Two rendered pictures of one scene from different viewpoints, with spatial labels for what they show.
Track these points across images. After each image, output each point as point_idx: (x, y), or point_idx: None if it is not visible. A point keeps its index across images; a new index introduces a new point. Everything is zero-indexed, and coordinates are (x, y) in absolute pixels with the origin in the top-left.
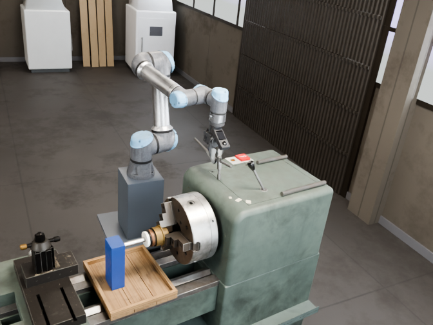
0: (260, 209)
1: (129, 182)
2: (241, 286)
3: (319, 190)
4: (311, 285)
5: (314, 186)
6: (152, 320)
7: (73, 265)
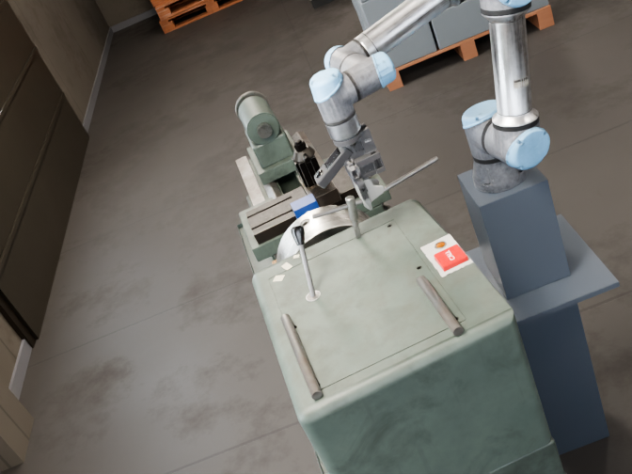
0: (259, 295)
1: (464, 175)
2: None
3: (294, 387)
4: None
5: (301, 371)
6: None
7: None
